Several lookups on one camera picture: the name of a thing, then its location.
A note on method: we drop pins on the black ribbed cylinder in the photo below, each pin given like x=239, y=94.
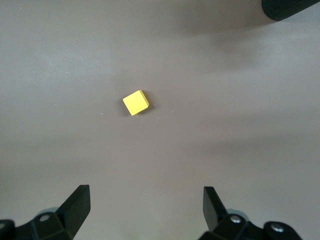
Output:
x=287, y=8

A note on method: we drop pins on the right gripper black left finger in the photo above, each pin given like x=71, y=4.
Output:
x=75, y=207

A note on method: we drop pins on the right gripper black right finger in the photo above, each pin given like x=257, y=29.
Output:
x=212, y=207

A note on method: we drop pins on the yellow cube block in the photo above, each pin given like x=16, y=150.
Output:
x=135, y=103

